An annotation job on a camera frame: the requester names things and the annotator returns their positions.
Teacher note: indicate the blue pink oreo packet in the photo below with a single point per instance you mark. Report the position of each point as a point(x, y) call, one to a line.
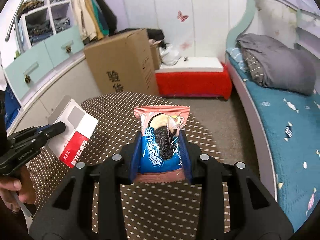
point(160, 127)

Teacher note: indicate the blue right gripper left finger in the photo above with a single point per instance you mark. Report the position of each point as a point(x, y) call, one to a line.
point(136, 156)

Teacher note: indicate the large cardboard box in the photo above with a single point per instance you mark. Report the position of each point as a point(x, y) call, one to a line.
point(123, 63)

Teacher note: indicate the white plastic bag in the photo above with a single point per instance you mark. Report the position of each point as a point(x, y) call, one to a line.
point(169, 55)

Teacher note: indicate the white red medicine box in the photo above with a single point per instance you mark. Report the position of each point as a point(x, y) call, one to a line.
point(70, 144)

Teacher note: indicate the white cubby shelf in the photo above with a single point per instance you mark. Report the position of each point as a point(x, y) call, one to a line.
point(31, 12)

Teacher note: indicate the blue plaid pillow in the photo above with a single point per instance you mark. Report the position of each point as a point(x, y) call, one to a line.
point(237, 61)

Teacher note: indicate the red storage bench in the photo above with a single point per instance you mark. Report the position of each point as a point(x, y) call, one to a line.
point(195, 84)

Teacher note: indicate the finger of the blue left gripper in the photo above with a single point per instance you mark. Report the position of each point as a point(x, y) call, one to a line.
point(50, 131)

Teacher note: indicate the person's left hand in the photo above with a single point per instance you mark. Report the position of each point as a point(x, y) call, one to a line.
point(22, 186)

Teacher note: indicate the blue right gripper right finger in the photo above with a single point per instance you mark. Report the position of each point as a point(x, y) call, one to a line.
point(185, 155)

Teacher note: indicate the teal bunk bed frame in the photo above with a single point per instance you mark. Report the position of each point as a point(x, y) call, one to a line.
point(250, 17)

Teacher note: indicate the teal drawer unit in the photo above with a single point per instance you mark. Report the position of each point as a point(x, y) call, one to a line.
point(29, 68)

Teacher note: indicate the small cardboard box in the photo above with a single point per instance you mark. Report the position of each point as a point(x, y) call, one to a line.
point(154, 46)

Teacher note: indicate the teal candy print bedsheet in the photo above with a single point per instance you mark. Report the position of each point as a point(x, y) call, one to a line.
point(285, 128)

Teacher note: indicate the hanging clothes row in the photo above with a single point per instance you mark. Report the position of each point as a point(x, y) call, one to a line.
point(94, 19)

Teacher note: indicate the folded grey quilt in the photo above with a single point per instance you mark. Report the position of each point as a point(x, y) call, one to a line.
point(272, 64)

